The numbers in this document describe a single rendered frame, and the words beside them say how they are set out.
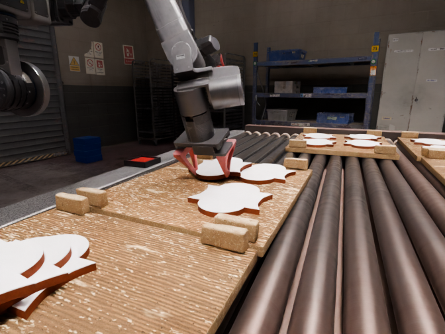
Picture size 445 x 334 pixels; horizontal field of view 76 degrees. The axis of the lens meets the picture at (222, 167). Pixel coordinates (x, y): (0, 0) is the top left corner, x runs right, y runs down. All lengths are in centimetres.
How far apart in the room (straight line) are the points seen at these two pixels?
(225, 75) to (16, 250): 40
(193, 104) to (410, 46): 447
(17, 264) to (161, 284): 13
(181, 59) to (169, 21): 8
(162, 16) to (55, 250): 43
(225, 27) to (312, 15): 168
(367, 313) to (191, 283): 17
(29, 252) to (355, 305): 33
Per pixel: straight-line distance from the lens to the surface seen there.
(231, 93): 52
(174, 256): 36
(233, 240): 35
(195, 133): 56
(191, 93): 53
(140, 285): 32
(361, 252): 43
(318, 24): 562
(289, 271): 38
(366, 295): 36
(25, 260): 35
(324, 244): 43
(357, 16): 554
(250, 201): 48
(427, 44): 489
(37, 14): 135
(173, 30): 58
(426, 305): 37
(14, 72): 124
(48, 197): 68
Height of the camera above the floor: 112
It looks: 15 degrees down
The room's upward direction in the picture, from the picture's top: straight up
